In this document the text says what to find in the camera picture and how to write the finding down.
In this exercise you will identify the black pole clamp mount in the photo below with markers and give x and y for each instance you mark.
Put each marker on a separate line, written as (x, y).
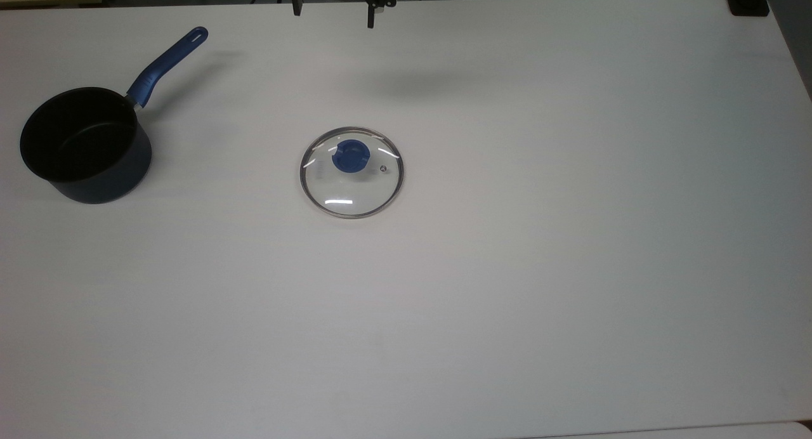
(748, 2)

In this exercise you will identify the glass lid with blue knob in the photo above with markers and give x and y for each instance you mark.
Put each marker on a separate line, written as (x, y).
(352, 172)

